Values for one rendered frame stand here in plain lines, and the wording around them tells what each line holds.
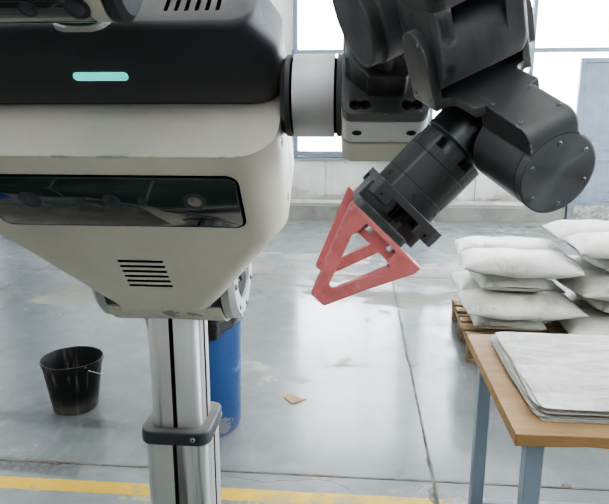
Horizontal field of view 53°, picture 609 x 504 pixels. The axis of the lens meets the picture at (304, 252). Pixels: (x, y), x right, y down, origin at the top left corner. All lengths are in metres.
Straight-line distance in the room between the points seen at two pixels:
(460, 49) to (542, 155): 0.09
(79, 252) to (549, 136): 0.59
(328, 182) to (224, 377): 5.85
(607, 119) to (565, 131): 8.39
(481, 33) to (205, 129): 0.33
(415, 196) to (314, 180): 7.89
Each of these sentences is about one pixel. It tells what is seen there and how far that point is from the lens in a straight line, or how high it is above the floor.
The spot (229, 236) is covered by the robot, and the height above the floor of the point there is 1.28.
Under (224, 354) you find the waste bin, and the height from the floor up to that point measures 0.40.
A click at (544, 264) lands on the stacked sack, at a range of 3.65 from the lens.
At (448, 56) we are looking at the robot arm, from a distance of 0.44.
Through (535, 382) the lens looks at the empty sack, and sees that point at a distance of 1.62.
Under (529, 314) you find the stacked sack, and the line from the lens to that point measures 3.65.
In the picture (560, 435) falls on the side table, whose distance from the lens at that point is 1.47.
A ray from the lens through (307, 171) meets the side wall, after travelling 8.35.
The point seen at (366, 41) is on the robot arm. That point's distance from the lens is 0.51.
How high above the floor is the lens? 1.42
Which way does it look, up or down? 13 degrees down
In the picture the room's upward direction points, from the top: straight up
